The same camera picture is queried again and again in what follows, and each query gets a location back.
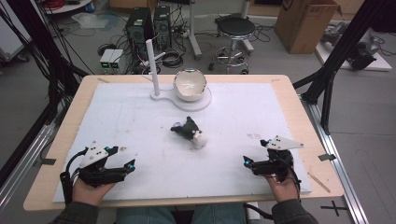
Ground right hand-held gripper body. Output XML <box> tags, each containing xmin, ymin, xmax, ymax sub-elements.
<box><xmin>251</xmin><ymin>134</ymin><xmax>305</xmax><ymax>184</ymax></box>

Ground brown cardboard box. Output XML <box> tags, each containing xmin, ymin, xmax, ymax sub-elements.
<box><xmin>274</xmin><ymin>0</ymin><xmax>343</xmax><ymax>55</ymax></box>

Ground person's left hand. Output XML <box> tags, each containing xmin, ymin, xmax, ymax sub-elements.
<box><xmin>71</xmin><ymin>178</ymin><xmax>117</xmax><ymax>207</ymax></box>

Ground small white power supply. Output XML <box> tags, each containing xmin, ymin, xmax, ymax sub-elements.
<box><xmin>99</xmin><ymin>49</ymin><xmax>116</xmax><ymax>71</ymax></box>
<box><xmin>108</xmin><ymin>49</ymin><xmax>126</xmax><ymax>71</ymax></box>

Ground aluminium rail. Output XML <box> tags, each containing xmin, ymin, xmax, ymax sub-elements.
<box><xmin>299</xmin><ymin>93</ymin><xmax>371</xmax><ymax>224</ymax></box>
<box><xmin>0</xmin><ymin>123</ymin><xmax>56</xmax><ymax>214</ymax></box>

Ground white pole stand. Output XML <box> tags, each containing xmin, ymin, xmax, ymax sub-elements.
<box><xmin>145</xmin><ymin>38</ymin><xmax>213</xmax><ymax>113</ymax></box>

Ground black frame beam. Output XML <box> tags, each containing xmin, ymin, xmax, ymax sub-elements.
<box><xmin>0</xmin><ymin>0</ymin><xmax>90</xmax><ymax>188</ymax></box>
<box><xmin>292</xmin><ymin>0</ymin><xmax>396</xmax><ymax>136</ymax></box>

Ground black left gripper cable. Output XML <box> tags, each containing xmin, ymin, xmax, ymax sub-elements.
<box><xmin>60</xmin><ymin>147</ymin><xmax>90</xmax><ymax>205</ymax></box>

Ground white table leg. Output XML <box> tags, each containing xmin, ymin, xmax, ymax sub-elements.
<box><xmin>186</xmin><ymin>0</ymin><xmax>204</xmax><ymax>61</ymax></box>

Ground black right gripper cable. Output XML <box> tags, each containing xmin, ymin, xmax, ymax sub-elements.
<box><xmin>278</xmin><ymin>155</ymin><xmax>303</xmax><ymax>203</ymax></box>

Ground white egg-shaped bowl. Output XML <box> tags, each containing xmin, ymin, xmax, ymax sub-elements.
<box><xmin>173</xmin><ymin>67</ymin><xmax>208</xmax><ymax>103</ymax></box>

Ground white foam mat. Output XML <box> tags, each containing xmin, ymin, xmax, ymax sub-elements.
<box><xmin>51</xmin><ymin>81</ymin><xmax>313</xmax><ymax>203</ymax></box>

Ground black and white plush toy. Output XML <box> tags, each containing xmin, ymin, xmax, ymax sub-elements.
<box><xmin>169</xmin><ymin>116</ymin><xmax>209</xmax><ymax>150</ymax></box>

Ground black computer tower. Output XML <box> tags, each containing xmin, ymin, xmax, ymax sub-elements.
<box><xmin>125</xmin><ymin>7</ymin><xmax>154</xmax><ymax>60</ymax></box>
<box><xmin>152</xmin><ymin>5</ymin><xmax>173</xmax><ymax>51</ymax></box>

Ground black tape cross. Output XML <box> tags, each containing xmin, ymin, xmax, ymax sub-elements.
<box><xmin>319</xmin><ymin>200</ymin><xmax>348</xmax><ymax>217</ymax></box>

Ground black tape strip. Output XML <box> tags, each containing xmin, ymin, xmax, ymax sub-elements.
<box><xmin>32</xmin><ymin>158</ymin><xmax>57</xmax><ymax>166</ymax></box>
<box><xmin>318</xmin><ymin>153</ymin><xmax>338</xmax><ymax>162</ymax></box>

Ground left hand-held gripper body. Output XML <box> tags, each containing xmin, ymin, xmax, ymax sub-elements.
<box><xmin>77</xmin><ymin>141</ymin><xmax>129</xmax><ymax>189</ymax></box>

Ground coiled black cable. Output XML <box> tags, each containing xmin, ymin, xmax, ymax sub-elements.
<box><xmin>161</xmin><ymin>49</ymin><xmax>185</xmax><ymax>69</ymax></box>

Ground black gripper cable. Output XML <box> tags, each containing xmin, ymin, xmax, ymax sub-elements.
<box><xmin>278</xmin><ymin>155</ymin><xmax>303</xmax><ymax>203</ymax></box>
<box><xmin>60</xmin><ymin>147</ymin><xmax>90</xmax><ymax>205</ymax></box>

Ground grey machine on white board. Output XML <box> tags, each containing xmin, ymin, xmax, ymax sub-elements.
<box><xmin>315</xmin><ymin>21</ymin><xmax>393</xmax><ymax>73</ymax></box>

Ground thin wooden stick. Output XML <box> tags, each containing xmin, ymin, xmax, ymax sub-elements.
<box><xmin>306</xmin><ymin>172</ymin><xmax>332</xmax><ymax>194</ymax></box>

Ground round white table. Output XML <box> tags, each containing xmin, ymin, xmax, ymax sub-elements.
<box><xmin>42</xmin><ymin>0</ymin><xmax>95</xmax><ymax>16</ymax></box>

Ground clear plastic bag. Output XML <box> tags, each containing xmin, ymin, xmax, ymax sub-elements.
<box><xmin>70</xmin><ymin>11</ymin><xmax>110</xmax><ymax>31</ymax></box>

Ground person's right hand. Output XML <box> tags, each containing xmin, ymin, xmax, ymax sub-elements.
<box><xmin>263</xmin><ymin>173</ymin><xmax>301</xmax><ymax>203</ymax></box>

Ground black round stool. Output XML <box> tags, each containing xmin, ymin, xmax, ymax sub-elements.
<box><xmin>208</xmin><ymin>15</ymin><xmax>258</xmax><ymax>76</ymax></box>

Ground person's legs in jeans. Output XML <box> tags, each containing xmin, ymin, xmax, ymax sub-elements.
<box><xmin>115</xmin><ymin>203</ymin><xmax>248</xmax><ymax>224</ymax></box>

